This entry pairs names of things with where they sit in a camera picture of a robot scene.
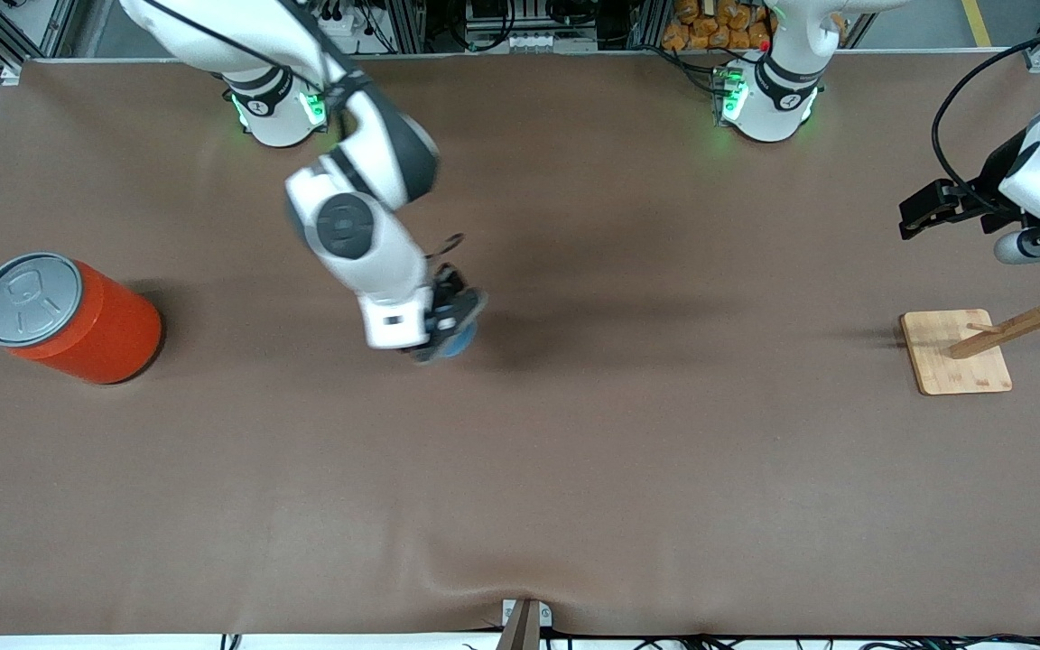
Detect light blue plastic cup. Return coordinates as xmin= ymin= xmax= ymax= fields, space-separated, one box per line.
xmin=430 ymin=320 xmax=479 ymax=364

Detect wooden cup rack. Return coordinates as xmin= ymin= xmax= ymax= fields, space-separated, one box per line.
xmin=900 ymin=257 xmax=1040 ymax=396

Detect white terminal strip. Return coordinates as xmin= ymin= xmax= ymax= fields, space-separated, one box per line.
xmin=504 ymin=32 xmax=599 ymax=52

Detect bag of orange snacks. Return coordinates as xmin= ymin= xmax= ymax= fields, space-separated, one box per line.
xmin=662 ymin=0 xmax=772 ymax=51

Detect white power strip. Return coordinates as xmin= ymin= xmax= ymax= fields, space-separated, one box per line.
xmin=312 ymin=0 xmax=378 ymax=37

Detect orange can grey lid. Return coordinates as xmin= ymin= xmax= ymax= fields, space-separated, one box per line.
xmin=0 ymin=252 xmax=164 ymax=386

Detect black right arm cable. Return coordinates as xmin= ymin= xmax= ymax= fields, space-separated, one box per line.
xmin=148 ymin=0 xmax=465 ymax=265

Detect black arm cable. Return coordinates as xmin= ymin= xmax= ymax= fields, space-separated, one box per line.
xmin=148 ymin=0 xmax=465 ymax=265
xmin=932 ymin=22 xmax=1040 ymax=216

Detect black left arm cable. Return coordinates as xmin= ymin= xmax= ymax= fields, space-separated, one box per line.
xmin=932 ymin=22 xmax=1040 ymax=216

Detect metal bracket with brown pole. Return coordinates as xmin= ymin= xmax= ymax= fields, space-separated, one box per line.
xmin=496 ymin=598 xmax=554 ymax=650

